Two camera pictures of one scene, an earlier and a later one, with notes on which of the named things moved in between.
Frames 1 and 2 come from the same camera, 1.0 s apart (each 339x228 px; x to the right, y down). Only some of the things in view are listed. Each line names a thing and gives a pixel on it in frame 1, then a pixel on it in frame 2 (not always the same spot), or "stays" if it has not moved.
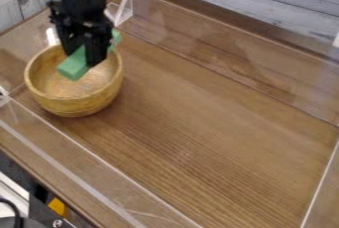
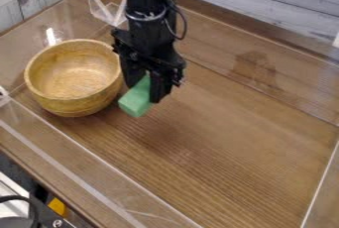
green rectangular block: x=76 y=65 to x=136 y=102
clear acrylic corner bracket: x=120 y=12 stays
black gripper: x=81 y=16 to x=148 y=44
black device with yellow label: x=50 y=213 stays
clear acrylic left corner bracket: x=5 y=96 stays
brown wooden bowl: x=66 y=97 stays
